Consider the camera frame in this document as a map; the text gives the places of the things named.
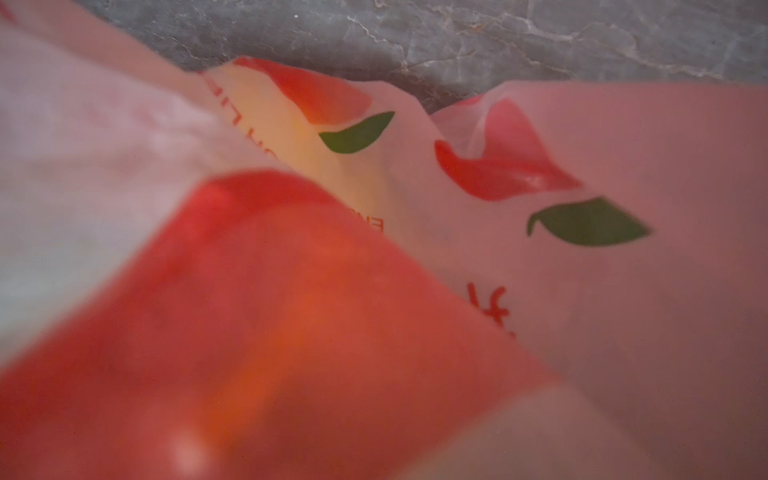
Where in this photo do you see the red fake apple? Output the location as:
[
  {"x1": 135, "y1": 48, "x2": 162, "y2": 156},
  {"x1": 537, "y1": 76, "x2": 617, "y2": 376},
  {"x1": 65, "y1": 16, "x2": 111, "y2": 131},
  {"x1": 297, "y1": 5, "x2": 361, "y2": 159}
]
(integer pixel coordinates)
[{"x1": 1, "y1": 171, "x2": 557, "y2": 479}]

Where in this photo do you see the pink translucent plastic bag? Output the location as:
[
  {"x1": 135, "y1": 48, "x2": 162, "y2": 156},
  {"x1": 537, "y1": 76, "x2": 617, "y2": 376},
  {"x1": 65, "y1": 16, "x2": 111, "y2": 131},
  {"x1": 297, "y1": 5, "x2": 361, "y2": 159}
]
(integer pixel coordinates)
[{"x1": 1, "y1": 1, "x2": 767, "y2": 479}]

